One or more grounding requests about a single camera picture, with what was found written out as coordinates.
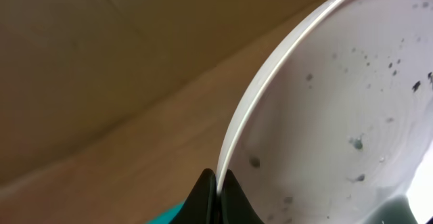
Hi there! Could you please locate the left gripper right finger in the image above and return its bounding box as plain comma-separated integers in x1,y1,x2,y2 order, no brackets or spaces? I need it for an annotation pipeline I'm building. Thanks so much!
219,170,264,224

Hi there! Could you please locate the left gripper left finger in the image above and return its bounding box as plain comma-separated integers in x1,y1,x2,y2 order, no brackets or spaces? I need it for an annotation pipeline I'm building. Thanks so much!
170,169,217,224

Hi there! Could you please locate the white plate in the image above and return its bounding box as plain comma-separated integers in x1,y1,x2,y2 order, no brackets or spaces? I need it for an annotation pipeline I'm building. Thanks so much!
216,0,432,223

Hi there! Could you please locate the teal plastic tray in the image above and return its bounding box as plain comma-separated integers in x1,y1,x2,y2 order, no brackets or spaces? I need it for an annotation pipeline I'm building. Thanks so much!
146,202,183,224

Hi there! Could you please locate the cardboard sheet behind table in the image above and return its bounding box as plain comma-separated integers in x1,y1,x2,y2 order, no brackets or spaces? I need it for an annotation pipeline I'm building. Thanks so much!
1,0,316,185

